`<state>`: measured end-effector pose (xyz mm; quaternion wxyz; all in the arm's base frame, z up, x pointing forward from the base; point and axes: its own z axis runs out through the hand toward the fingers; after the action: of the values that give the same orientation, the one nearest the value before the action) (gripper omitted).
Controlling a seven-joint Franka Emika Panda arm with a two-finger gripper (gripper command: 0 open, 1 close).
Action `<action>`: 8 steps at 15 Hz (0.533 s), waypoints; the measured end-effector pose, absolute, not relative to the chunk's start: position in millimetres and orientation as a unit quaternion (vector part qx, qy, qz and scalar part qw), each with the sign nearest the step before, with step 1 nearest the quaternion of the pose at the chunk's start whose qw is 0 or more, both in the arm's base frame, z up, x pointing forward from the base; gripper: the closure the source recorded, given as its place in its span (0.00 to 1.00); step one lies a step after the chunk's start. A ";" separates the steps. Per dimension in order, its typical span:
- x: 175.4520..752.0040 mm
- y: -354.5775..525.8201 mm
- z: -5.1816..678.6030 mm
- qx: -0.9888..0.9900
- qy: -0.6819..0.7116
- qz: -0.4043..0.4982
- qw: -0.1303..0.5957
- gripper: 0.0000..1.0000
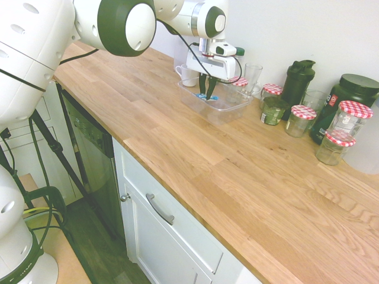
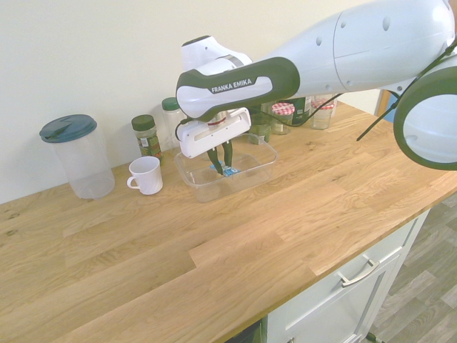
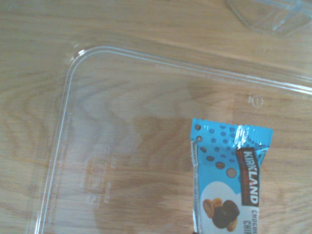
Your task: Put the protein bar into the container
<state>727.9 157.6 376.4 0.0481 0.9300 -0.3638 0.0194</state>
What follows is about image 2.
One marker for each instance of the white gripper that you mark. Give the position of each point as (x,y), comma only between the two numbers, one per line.
(214,137)

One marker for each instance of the blue protein bar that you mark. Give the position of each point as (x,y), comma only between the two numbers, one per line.
(230,172)

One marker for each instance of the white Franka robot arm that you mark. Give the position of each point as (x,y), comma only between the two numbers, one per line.
(357,46)

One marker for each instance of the clear rectangular plastic container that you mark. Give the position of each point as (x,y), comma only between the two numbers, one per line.
(200,187)

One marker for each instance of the dark Vega protein tub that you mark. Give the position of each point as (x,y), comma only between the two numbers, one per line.
(303,107)

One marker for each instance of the lidless jar with green powder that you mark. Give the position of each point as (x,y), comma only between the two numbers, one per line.
(262,130)

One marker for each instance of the clear bottle green cap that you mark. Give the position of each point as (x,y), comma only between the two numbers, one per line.
(170,104)

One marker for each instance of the white mug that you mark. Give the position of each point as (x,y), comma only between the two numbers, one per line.
(148,177)

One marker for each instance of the spice jar dark green lid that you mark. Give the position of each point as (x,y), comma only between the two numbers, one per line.
(146,139)

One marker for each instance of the glass jar red checkered lid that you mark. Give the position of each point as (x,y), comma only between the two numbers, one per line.
(282,109)
(321,118)

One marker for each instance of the clear pitcher dark teal lid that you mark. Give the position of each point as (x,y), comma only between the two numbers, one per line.
(68,128)

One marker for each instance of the red grey wrist camera mount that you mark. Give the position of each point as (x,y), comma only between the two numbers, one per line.
(216,124)

